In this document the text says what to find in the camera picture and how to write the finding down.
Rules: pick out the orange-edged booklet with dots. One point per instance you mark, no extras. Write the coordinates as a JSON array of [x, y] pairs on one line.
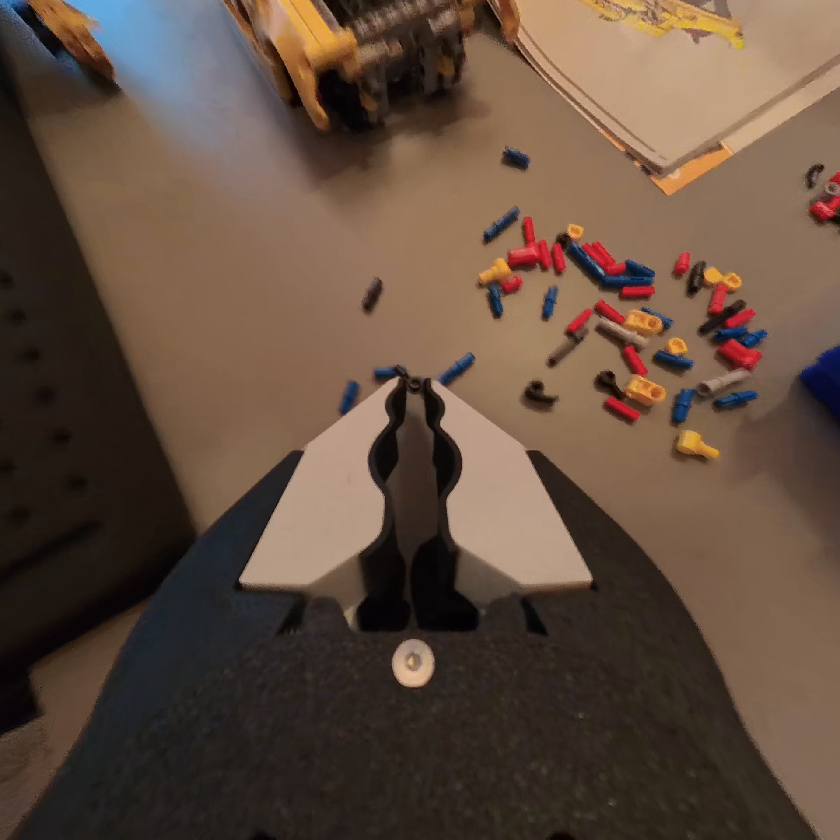
[[695, 170]]

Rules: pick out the black perforated chair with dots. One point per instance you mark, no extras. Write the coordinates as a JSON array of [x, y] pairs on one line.
[[59, 426]]

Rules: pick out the pile of small coloured pins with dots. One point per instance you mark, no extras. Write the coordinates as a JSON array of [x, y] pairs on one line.
[[623, 315]]

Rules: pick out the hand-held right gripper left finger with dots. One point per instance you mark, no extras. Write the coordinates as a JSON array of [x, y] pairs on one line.
[[321, 518]]

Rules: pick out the blue plastic bin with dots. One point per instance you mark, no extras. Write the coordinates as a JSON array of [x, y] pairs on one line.
[[825, 384]]

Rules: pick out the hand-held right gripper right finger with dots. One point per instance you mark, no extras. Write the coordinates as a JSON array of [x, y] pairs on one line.
[[512, 525]]

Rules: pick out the open instruction booklet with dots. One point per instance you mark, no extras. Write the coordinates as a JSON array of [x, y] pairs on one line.
[[656, 85]]

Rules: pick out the grey desk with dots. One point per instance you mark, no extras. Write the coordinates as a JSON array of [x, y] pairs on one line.
[[262, 249]]

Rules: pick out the yellow brick car model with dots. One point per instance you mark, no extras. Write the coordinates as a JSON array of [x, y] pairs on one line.
[[315, 46]]

